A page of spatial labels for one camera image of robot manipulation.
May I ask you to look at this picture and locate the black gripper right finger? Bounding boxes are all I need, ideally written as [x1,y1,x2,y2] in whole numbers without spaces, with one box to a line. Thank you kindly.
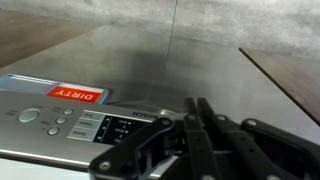
[197,98,320,180]

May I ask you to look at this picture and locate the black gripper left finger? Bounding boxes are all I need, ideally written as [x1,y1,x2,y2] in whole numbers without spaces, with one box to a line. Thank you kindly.
[88,98,220,180]

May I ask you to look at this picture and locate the dark wood cabinet doors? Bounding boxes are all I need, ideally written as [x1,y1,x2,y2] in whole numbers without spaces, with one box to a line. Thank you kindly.
[239,48,320,125]

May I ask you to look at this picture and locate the red dirty magnet sign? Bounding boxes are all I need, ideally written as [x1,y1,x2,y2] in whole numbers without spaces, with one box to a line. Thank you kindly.
[48,86,101,102]

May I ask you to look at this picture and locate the stainless steel dishwasher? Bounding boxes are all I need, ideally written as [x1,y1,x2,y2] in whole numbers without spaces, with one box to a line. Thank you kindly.
[0,26,319,176]

